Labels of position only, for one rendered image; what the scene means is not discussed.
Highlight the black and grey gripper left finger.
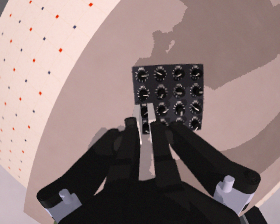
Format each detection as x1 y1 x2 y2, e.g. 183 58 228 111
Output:
36 104 142 224

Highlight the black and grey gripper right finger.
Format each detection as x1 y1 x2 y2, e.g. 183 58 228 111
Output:
147 103 261 224

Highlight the dark grey knob box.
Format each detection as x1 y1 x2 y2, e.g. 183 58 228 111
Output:
132 64 204 135

